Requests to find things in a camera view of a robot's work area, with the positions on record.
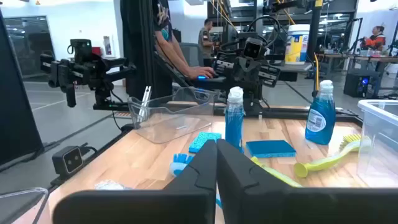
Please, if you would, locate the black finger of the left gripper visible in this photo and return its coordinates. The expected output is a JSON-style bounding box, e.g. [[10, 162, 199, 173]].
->
[[234, 63, 247, 85], [246, 63, 259, 85]]

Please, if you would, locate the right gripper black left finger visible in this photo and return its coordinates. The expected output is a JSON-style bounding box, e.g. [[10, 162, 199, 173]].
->
[[52, 139, 218, 224]]

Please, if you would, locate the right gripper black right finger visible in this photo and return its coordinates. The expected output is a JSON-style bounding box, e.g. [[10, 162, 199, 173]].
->
[[216, 138, 398, 224]]

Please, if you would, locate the blue dish brush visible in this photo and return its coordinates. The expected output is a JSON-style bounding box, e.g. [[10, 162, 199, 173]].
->
[[169, 153, 223, 209]]

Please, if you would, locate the blue scrub sponge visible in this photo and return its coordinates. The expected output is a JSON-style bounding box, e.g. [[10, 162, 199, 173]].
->
[[245, 139, 297, 159], [188, 131, 223, 154]]

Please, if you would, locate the person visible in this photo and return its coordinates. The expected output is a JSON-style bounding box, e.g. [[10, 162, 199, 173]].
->
[[359, 25, 387, 52], [198, 18, 218, 68], [120, 0, 215, 100]]

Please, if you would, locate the dark grey side table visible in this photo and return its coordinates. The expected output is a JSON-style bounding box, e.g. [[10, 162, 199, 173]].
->
[[192, 63, 313, 91]]

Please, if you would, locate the white wipes tub yellow label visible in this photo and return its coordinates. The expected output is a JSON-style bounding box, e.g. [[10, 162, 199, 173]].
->
[[284, 24, 311, 65]]

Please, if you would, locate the black vertical pole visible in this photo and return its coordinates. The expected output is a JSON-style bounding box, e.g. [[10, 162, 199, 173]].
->
[[306, 0, 324, 97]]

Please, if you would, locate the shallow clear plastic tray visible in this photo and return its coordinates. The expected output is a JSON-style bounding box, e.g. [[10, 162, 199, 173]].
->
[[127, 86, 217, 144], [0, 187, 50, 224]]

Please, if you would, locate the white clip strip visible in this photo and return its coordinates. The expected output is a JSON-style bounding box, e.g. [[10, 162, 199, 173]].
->
[[136, 86, 152, 123]]

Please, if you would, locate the wooden work table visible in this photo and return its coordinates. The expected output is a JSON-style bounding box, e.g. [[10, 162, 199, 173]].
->
[[317, 51, 398, 97]]

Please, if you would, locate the black computer tower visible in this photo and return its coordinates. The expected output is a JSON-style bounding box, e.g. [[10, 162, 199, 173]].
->
[[343, 73, 373, 99]]

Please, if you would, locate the fire extinguisher cabinet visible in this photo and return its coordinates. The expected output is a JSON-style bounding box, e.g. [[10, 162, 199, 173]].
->
[[102, 35, 113, 56]]

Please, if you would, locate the deep clear plastic bin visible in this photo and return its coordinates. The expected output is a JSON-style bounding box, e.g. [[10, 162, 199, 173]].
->
[[356, 99, 398, 189]]

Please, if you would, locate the black partition panel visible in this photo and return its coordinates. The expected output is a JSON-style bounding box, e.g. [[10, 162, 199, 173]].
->
[[0, 9, 44, 167]]

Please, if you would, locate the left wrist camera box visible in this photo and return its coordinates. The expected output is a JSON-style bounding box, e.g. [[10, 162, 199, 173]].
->
[[243, 37, 266, 59]]

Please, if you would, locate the yellow cable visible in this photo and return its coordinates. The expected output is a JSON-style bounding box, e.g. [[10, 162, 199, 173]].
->
[[313, 52, 320, 93]]

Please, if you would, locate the black table-level camera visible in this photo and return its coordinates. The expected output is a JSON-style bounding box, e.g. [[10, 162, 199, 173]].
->
[[51, 145, 85, 180]]

